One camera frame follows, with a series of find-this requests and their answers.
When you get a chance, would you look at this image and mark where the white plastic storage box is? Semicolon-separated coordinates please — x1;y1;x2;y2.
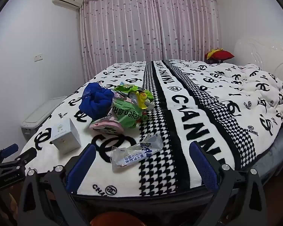
21;96;67;135

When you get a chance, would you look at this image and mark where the white wall socket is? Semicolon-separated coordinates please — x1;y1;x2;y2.
34;54;43;62

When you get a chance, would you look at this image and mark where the clear white blue wrapper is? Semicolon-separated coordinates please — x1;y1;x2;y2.
110;133;164;173

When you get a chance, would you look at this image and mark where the black white logo blanket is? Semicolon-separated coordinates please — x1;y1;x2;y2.
24;60;283;197

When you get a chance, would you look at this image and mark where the small white square box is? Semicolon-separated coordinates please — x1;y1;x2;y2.
51;118;81;155

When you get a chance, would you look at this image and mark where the red yellow pillow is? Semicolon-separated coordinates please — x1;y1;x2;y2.
205;48;234;61

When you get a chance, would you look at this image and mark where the yellow green wrapper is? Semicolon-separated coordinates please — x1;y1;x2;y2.
114;84;155;111

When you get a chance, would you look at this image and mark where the green snack bag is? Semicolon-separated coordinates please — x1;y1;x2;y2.
112;98;142;129

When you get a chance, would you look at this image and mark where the blue cloth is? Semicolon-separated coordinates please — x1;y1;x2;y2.
78;82;114;120

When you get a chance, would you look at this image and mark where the white glossy headboard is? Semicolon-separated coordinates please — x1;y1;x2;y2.
234;38;283;81

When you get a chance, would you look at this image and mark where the pink dotted curtain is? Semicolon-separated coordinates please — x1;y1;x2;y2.
79;0;221;81

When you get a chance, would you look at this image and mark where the pink white wrapper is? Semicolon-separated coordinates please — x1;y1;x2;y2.
89;113;124;135

